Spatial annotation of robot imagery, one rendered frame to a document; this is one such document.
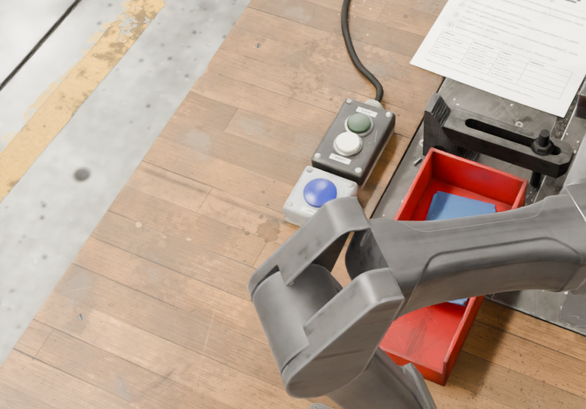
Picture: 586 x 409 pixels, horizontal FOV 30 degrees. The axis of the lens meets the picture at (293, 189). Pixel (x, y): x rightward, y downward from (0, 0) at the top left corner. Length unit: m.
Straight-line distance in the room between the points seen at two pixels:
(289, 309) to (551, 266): 0.20
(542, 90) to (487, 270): 0.65
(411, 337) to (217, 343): 0.22
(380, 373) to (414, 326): 0.34
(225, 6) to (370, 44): 1.36
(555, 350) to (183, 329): 0.41
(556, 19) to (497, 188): 0.31
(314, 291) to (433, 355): 0.43
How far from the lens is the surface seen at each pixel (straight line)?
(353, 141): 1.32
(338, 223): 0.77
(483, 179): 1.29
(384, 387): 0.91
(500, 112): 1.40
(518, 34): 1.49
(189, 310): 1.26
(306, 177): 1.30
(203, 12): 2.80
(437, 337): 1.22
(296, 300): 0.79
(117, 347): 1.26
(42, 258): 2.44
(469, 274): 0.80
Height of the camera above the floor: 1.99
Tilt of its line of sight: 55 degrees down
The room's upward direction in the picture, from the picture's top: 7 degrees counter-clockwise
